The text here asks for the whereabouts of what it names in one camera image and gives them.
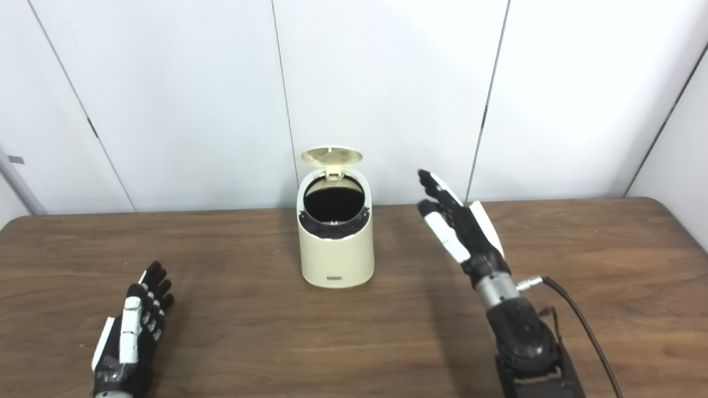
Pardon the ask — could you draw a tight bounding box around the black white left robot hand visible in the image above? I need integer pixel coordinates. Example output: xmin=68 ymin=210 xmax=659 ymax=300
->
xmin=91 ymin=261 xmax=174 ymax=396

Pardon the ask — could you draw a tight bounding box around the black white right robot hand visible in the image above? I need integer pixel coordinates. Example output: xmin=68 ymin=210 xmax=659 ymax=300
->
xmin=417 ymin=169 xmax=512 ymax=289

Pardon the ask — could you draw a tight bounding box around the round cream bin lid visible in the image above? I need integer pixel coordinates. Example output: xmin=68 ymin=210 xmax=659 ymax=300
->
xmin=301 ymin=146 xmax=364 ymax=180

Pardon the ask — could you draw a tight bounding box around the cream-colored bin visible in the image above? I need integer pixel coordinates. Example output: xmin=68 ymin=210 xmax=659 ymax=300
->
xmin=297 ymin=166 xmax=375 ymax=289

